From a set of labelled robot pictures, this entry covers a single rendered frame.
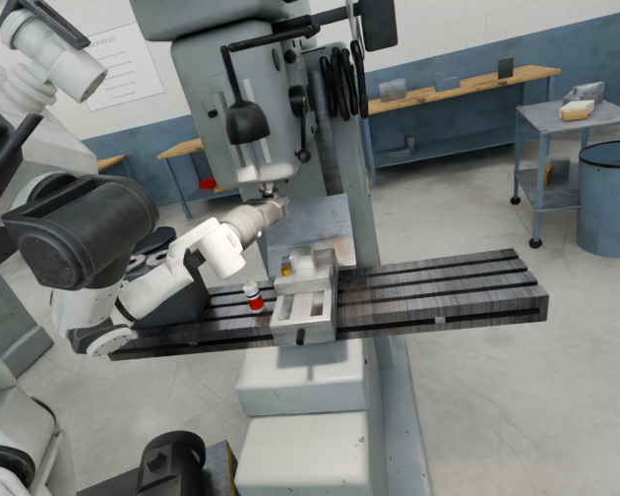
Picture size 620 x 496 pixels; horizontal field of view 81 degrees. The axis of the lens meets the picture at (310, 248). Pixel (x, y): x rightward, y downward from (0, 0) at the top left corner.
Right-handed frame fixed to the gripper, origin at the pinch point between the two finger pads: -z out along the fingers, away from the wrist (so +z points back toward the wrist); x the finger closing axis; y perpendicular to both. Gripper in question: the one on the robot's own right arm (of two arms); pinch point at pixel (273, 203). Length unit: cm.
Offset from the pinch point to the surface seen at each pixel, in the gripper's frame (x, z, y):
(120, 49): 398, -299, -93
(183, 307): 29.0, 17.1, 24.9
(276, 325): -5.7, 19.3, 23.4
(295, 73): -7.0, -13.6, -28.0
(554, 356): -74, -88, 122
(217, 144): 2.2, 10.6, -18.6
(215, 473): 30, 32, 84
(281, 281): -1.7, 7.7, 19.2
